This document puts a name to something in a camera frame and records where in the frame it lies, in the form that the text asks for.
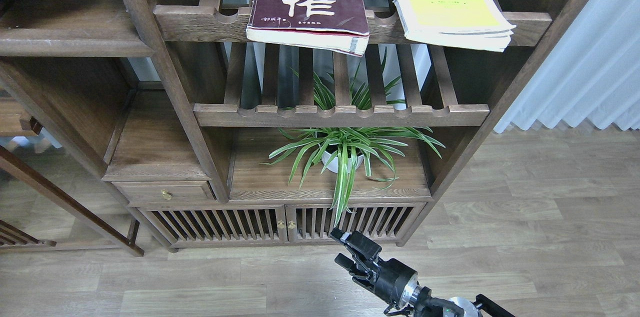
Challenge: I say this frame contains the dark wooden bookshelf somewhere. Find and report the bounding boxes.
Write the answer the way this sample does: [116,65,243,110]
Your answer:
[1,0,588,253]

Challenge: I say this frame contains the dark wooden chair frame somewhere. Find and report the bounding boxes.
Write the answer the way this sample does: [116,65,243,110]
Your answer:
[0,147,144,257]

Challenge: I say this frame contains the maroon book white characters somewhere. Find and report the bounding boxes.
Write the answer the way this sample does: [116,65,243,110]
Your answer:
[246,0,370,57]

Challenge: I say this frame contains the brass drawer knob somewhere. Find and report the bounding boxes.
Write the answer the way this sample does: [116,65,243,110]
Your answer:
[160,189,173,200]

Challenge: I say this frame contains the white plant pot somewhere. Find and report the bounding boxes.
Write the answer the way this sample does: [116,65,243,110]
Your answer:
[321,150,364,174]

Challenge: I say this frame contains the green spider plant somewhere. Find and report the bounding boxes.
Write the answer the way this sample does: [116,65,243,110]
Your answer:
[264,47,446,228]

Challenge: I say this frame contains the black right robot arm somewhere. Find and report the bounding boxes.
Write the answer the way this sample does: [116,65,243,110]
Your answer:
[330,228,512,317]

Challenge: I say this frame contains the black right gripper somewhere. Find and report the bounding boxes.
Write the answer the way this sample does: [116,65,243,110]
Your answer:
[330,228,430,313]

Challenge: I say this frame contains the yellow green cover book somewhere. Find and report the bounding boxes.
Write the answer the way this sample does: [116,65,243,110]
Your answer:
[394,0,515,52]

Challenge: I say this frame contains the white pleated curtain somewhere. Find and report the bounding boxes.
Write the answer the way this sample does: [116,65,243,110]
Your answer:
[494,0,640,133]

